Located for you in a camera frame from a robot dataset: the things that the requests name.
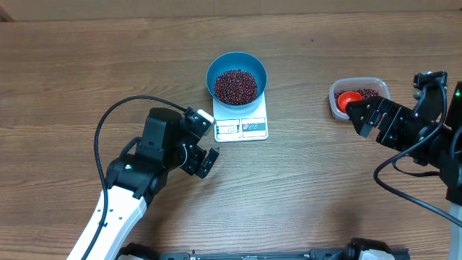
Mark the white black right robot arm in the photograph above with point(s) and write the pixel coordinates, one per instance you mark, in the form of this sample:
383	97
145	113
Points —
430	133

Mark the blue bowl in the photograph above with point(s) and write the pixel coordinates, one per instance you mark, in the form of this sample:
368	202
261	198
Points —
237	60

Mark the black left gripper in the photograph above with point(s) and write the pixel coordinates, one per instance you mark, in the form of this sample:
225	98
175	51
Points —
193	165

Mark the white digital kitchen scale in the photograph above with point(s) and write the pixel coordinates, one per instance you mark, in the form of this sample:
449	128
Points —
242	124

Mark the red beans in bowl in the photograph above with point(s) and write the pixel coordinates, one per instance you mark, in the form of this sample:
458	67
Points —
236	87

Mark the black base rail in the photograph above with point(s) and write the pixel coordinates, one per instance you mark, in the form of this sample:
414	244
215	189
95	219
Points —
357	248

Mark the red beans in container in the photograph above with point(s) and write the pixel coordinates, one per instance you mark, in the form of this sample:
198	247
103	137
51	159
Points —
365	93

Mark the red plastic measuring scoop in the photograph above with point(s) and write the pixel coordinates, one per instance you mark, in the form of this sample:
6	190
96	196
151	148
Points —
347	97

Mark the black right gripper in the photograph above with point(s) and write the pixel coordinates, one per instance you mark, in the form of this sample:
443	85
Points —
393	125

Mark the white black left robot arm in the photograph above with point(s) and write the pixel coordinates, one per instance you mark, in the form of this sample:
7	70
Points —
169	141

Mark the clear plastic food container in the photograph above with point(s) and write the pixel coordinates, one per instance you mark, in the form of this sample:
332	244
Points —
353	84

